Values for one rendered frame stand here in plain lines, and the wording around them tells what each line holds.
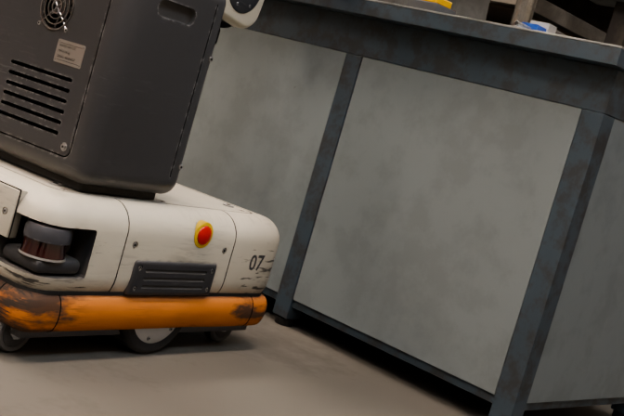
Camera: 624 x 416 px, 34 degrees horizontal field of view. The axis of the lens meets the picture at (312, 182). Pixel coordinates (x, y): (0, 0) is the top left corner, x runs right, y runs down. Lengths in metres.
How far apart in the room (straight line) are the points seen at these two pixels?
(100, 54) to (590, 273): 1.10
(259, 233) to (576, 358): 0.74
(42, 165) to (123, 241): 0.19
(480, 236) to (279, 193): 0.59
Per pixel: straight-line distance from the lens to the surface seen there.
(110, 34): 1.76
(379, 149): 2.38
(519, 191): 2.16
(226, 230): 2.02
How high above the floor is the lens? 0.54
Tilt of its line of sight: 4 degrees down
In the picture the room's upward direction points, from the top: 16 degrees clockwise
